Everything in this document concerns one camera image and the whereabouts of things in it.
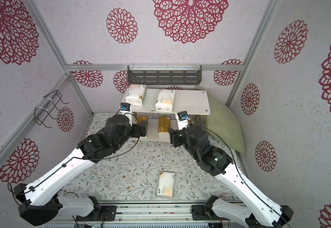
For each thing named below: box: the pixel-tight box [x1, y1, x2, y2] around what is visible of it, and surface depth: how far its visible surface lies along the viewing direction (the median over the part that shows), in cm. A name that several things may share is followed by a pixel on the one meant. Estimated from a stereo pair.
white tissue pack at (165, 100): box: [155, 89, 176, 113], surface depth 74 cm
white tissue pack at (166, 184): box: [156, 171, 176, 198], surface depth 81 cm
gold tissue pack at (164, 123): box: [157, 115, 171, 140], surface depth 96 cm
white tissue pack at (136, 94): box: [125, 84, 147, 106], surface depth 79 cm
